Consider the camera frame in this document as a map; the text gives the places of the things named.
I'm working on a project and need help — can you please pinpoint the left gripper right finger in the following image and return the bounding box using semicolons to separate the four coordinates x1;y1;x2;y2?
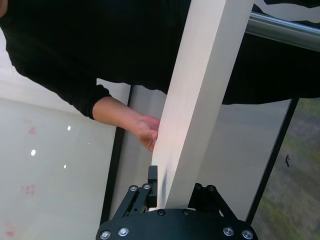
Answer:
187;182;238;222

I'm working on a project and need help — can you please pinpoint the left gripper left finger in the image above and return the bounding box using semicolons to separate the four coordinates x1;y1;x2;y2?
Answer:
116;164;159;218

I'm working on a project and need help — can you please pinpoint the white rolling table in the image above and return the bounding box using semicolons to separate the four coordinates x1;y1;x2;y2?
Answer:
151;0;320;210

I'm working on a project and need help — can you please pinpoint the person's right forearm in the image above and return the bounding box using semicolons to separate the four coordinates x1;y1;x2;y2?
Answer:
92;96;141;131

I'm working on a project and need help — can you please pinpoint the person's right hand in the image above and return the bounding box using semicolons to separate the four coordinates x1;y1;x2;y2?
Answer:
133;115;161;153

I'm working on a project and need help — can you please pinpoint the frosted glass partition panel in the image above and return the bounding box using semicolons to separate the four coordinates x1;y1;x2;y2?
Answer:
0;78;133;240

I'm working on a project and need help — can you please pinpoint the person's body in black clothes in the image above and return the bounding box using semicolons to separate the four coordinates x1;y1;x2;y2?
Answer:
0;0;320;120

